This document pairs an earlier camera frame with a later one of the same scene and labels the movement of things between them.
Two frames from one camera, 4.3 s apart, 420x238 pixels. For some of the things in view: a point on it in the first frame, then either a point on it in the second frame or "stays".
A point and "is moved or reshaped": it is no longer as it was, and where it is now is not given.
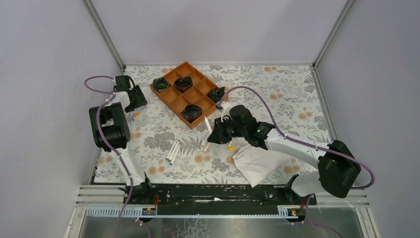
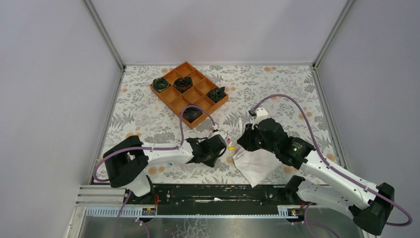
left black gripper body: x=135 y=99 → x=216 y=148
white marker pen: x=208 y=124 is moved or reshaped
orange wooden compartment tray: x=188 y=94 stays
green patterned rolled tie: x=160 y=84 stays
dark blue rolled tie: x=190 y=112 stays
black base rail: x=216 y=200 stays
